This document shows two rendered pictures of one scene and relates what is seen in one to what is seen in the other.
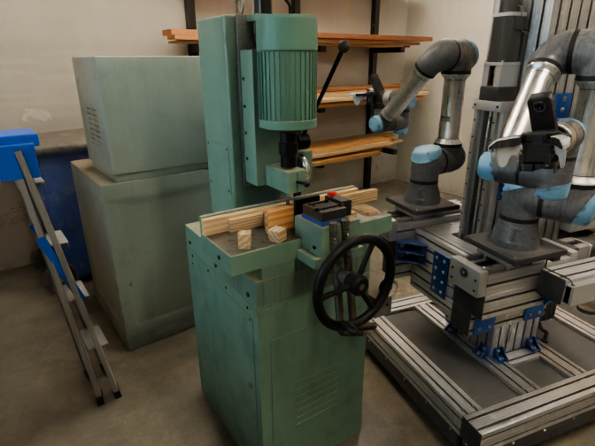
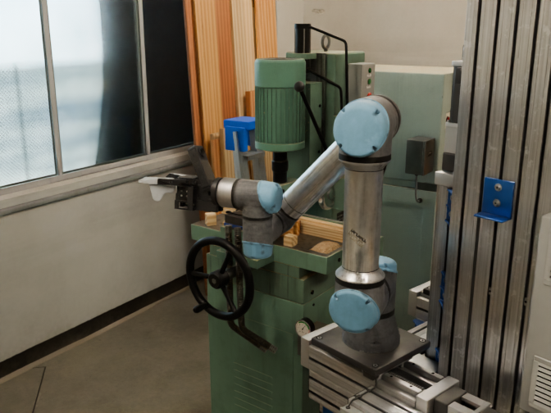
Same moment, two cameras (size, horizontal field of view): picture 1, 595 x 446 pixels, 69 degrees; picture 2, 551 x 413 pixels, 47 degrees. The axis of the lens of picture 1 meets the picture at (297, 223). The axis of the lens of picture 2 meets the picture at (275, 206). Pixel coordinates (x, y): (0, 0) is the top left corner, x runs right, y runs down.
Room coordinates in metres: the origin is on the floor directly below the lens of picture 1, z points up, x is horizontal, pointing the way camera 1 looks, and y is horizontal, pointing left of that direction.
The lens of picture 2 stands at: (0.58, -2.06, 1.62)
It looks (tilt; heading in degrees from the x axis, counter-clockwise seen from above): 16 degrees down; 70
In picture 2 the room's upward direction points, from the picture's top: straight up
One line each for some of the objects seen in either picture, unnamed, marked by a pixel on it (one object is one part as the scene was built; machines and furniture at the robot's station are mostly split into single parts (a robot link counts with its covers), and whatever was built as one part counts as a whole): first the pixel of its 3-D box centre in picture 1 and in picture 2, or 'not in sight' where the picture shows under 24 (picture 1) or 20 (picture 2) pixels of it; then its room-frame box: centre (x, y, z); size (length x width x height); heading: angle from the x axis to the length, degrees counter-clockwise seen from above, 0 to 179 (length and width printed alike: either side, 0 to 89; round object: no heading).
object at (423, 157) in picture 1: (426, 162); not in sight; (1.80, -0.54, 0.98); 0.13 x 0.12 x 0.14; 126
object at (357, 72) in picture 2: not in sight; (361, 84); (1.70, 0.09, 1.40); 0.10 x 0.06 x 0.16; 34
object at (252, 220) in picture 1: (310, 208); (298, 226); (1.40, -0.04, 0.92); 0.60 x 0.02 x 0.04; 124
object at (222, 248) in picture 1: (310, 236); (263, 242); (1.27, -0.04, 0.87); 0.61 x 0.30 x 0.06; 124
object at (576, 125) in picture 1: (563, 136); (257, 197); (1.05, -0.64, 1.21); 0.11 x 0.08 x 0.09; 137
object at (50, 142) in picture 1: (74, 206); not in sight; (2.76, 1.48, 0.48); 0.64 x 0.54 x 0.97; 129
